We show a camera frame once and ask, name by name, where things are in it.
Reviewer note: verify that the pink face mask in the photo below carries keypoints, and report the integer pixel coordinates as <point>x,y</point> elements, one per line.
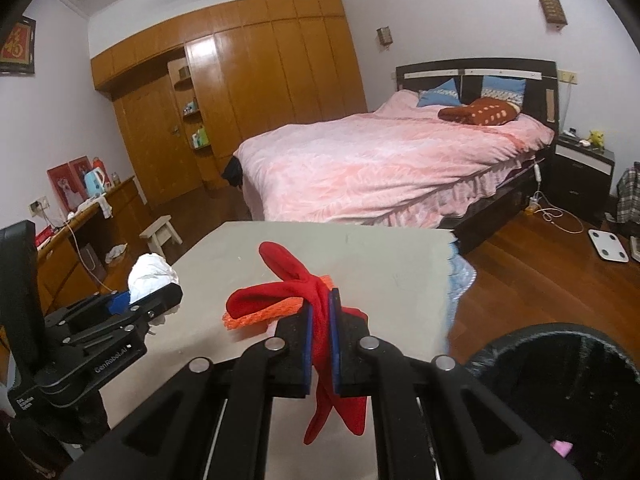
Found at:
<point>561,447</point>

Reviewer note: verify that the yellow plush toy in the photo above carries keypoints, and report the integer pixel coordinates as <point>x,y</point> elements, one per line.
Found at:
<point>596,139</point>

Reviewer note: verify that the white cloth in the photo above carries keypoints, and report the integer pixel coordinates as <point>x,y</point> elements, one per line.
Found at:
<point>97,205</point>

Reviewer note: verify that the red photo frame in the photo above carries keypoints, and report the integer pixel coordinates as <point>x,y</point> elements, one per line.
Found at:
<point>65,187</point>

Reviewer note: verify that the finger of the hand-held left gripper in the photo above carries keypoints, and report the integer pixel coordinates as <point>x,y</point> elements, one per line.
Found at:
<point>120,302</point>
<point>160,297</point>

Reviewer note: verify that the dark bed frame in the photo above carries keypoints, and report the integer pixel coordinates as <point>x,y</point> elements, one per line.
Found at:
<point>500,205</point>

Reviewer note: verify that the small wall lamp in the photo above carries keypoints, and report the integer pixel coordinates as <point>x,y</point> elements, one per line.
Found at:
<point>384,36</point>
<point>552,10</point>

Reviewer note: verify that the dark wooden headboard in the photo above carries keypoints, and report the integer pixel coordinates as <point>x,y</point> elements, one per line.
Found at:
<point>470,67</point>

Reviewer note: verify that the small white stool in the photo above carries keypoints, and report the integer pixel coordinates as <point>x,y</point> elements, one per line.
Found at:
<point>159,230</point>

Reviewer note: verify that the wooden desk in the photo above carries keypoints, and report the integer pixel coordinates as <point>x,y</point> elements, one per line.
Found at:
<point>125,205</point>

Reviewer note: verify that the white crumpled paper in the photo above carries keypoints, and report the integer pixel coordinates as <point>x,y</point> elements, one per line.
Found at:
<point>116,253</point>

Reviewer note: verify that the plaid clothes pile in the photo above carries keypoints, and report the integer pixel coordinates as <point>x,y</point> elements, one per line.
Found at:
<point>627,195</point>

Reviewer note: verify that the black trash bin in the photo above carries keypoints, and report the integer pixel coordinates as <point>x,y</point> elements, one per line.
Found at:
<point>565,385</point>

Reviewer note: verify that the white bed remote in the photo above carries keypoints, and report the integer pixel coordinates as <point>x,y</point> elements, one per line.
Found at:
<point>539,172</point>

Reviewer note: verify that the dark nightstand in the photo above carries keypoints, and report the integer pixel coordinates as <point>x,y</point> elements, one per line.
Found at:
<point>580,180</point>

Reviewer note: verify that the framed red wall picture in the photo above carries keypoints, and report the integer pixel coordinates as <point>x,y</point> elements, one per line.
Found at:
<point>17,45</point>

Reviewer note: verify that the white bathroom scale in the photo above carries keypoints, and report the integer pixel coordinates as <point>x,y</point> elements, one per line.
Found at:
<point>608,246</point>

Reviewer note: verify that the white tissue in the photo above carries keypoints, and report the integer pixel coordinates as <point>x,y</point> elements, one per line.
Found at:
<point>150,275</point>

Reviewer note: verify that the blue patterned pillow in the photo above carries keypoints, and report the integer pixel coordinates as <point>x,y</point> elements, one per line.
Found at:
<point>502,90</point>
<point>440,95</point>

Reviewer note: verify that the light blue kettle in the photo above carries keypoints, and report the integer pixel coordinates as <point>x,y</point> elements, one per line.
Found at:
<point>95,182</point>

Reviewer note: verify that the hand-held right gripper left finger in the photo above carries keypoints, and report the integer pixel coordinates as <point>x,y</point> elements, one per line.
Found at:
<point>309,350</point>

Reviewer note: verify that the bed with pink cover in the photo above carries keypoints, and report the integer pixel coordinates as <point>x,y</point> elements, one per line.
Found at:
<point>380,165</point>

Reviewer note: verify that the pale blue cloth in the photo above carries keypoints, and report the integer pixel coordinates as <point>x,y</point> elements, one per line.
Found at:
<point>460,275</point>

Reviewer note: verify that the black cloth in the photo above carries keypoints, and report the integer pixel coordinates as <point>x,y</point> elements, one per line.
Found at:
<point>232,172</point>

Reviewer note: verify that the wall socket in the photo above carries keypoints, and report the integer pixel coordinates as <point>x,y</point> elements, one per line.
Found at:
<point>568,76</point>

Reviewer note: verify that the red cloth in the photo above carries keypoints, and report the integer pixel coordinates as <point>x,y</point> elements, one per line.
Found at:
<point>300,285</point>

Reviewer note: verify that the wooden wardrobe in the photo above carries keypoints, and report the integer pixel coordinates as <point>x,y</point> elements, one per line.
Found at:
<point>260,70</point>

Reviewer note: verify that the brown paper bag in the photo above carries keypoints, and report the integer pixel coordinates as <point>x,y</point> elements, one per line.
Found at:
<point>91,265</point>

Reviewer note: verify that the brown dotted pillow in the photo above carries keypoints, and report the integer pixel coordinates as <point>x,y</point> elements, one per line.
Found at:
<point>480,112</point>

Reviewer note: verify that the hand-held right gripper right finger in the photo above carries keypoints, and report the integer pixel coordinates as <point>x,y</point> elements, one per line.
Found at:
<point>337,350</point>

